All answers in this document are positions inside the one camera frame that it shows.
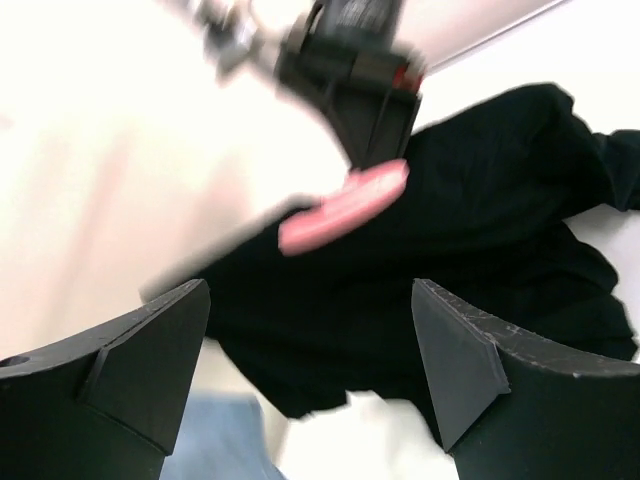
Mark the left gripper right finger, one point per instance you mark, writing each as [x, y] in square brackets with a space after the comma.
[512, 405]

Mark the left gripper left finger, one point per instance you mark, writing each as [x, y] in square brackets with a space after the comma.
[106, 403]

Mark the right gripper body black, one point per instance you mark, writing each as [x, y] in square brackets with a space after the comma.
[330, 41]

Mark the blue denim garment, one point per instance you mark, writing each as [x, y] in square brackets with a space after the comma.
[221, 437]

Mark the black t shirt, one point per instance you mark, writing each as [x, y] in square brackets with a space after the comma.
[483, 215]

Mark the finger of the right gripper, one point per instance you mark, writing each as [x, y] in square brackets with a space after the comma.
[372, 125]

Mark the pink hanger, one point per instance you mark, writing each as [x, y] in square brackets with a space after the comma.
[364, 195]

